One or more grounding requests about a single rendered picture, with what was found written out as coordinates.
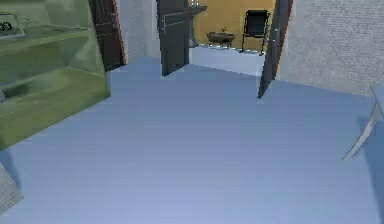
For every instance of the green shelf unit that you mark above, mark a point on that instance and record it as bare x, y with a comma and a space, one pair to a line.
50, 83

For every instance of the dark low table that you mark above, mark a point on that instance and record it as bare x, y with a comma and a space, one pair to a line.
220, 37

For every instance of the pale blue table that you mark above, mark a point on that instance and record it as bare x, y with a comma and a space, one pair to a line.
370, 126

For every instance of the dark grey room door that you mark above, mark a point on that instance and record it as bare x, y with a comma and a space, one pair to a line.
174, 40

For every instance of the dark brown room door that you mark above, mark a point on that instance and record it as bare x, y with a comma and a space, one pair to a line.
107, 33

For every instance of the dark grey open door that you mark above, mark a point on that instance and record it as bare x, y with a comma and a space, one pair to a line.
274, 46

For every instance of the black chair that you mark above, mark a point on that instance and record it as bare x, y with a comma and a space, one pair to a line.
256, 26

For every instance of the grey box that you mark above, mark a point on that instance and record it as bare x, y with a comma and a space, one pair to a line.
8, 190

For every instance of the grey framed picture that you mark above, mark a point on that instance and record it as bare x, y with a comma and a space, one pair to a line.
9, 26

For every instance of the dark console table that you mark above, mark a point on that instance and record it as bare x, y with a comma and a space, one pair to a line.
195, 20

